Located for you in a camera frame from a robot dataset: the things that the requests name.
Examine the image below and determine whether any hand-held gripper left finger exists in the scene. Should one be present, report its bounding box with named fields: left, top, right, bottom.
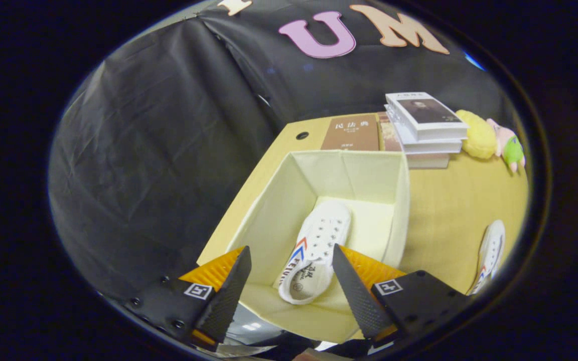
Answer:
left=123, top=246, right=252, bottom=351

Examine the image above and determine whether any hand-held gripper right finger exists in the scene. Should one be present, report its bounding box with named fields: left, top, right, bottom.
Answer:
left=332, top=244, right=473, bottom=342

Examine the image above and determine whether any white canvas shoe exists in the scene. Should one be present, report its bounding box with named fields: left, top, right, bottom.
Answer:
left=470, top=220, right=506, bottom=295
left=278, top=202, right=352, bottom=305

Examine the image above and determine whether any grey fabric storage box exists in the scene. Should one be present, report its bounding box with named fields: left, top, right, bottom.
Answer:
left=196, top=149, right=411, bottom=357

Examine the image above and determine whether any thick beige book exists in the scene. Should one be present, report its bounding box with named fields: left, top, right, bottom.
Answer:
left=404, top=150, right=451, bottom=169

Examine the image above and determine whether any brown cover book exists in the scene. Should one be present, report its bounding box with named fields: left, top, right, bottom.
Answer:
left=321, top=114, right=381, bottom=152

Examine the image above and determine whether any patterned tan book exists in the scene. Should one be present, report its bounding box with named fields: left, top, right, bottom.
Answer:
left=377, top=112, right=405, bottom=152

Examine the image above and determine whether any black backdrop cloth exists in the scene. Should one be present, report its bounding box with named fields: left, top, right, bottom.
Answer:
left=48, top=0, right=510, bottom=301

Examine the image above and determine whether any white book with portrait cover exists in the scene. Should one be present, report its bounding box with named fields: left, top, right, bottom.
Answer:
left=385, top=92, right=469, bottom=142

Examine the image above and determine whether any pink and green plush toy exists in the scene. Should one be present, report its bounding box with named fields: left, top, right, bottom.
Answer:
left=486, top=118, right=526, bottom=173

